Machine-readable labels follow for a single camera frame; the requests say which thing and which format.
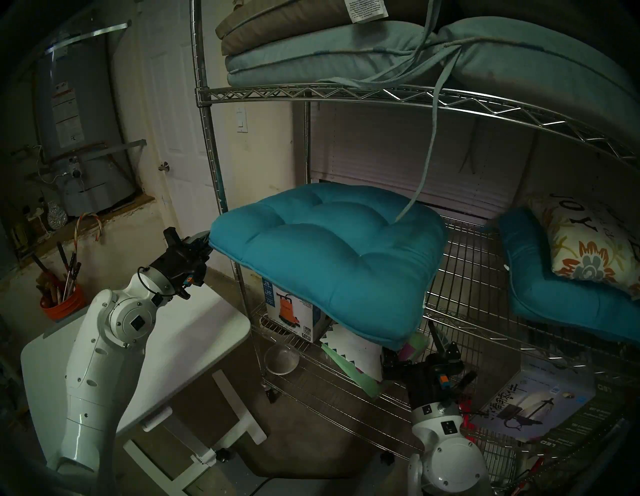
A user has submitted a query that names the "white care label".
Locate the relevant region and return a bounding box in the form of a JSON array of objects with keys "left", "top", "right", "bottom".
[{"left": 344, "top": 0, "right": 389, "bottom": 24}]

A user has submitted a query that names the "orange plastic bucket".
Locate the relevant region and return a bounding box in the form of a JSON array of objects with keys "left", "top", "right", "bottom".
[{"left": 40, "top": 285, "right": 87, "bottom": 322}]

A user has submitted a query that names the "tan chair cushion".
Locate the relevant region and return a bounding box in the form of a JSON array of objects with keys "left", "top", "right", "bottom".
[{"left": 215, "top": 0, "right": 436, "bottom": 56}]

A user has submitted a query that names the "striped candy cane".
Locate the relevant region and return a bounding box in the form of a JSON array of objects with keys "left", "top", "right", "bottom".
[{"left": 74, "top": 212, "right": 103, "bottom": 246}]

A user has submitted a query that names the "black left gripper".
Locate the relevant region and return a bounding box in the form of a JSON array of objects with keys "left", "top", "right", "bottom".
[{"left": 149, "top": 227, "right": 212, "bottom": 300}]

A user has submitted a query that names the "LED lamp box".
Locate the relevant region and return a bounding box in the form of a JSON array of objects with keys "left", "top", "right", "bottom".
[{"left": 472, "top": 357, "right": 598, "bottom": 446}]

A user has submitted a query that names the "white folding table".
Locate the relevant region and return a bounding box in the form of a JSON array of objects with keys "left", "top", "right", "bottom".
[{"left": 21, "top": 280, "right": 268, "bottom": 496}]

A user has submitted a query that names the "chrome wire shelf rack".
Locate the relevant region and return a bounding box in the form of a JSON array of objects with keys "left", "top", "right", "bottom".
[{"left": 189, "top": 0, "right": 640, "bottom": 496}]

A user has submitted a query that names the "crumpled aluminium foil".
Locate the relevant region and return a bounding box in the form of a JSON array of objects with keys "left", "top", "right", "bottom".
[{"left": 46, "top": 200, "right": 68, "bottom": 230}]

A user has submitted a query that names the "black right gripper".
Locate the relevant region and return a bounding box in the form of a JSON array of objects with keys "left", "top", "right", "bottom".
[{"left": 382, "top": 320, "right": 479, "bottom": 409}]

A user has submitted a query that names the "pale green tied chair cushion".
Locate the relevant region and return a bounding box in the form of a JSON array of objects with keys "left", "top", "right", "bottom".
[{"left": 225, "top": 0, "right": 640, "bottom": 223}]

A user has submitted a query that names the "white panel door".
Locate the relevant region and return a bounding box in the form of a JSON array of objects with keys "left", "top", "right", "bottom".
[{"left": 137, "top": 0, "right": 236, "bottom": 273}]

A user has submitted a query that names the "utility pump cardboard box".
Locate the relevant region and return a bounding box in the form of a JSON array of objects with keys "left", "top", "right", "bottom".
[{"left": 262, "top": 277, "right": 333, "bottom": 343}]

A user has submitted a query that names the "clear glass bowl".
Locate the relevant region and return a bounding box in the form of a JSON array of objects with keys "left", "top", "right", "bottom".
[{"left": 264, "top": 345, "right": 301, "bottom": 376}]

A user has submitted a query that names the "teal tufted seat cushion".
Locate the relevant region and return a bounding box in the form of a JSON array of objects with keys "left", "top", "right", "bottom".
[
  {"left": 497, "top": 207, "right": 640, "bottom": 346},
  {"left": 209, "top": 182, "right": 449, "bottom": 352}
]

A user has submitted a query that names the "floral print throw pillow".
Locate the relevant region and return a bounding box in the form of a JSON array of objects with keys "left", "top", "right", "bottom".
[{"left": 526, "top": 194, "right": 640, "bottom": 301}]

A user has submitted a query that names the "grey water heater tank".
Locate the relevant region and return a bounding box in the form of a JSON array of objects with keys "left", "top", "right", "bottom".
[{"left": 32, "top": 20, "right": 138, "bottom": 217}]

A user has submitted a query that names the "metal heater strap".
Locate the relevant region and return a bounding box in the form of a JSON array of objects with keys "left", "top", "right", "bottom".
[
  {"left": 45, "top": 20, "right": 132, "bottom": 56},
  {"left": 30, "top": 139, "right": 147, "bottom": 171}
]

